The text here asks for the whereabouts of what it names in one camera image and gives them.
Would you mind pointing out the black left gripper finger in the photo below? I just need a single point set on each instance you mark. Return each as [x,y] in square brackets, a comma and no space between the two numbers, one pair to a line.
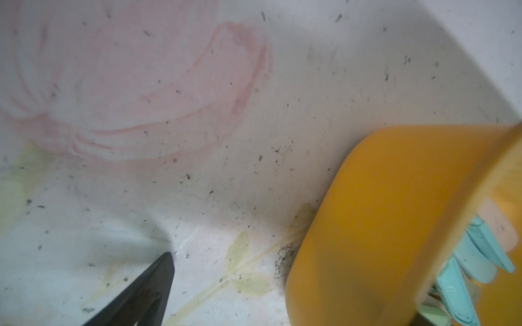
[144,301]

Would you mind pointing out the yellow plastic storage tray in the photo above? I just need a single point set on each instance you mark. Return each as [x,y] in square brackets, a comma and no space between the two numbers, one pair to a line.
[392,217]

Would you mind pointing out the teal lettered fruit knife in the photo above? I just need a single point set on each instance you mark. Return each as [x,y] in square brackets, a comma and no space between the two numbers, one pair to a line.
[486,242]

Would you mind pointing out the peach fruit knife in tray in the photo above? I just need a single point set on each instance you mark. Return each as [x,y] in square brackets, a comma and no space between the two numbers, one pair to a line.
[499,224]

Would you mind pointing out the light green knife handle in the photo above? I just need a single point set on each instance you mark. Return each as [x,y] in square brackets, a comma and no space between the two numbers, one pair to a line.
[435,315]

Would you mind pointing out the teal curved handle knife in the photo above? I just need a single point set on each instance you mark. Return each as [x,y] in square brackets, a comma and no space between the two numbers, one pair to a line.
[455,295]

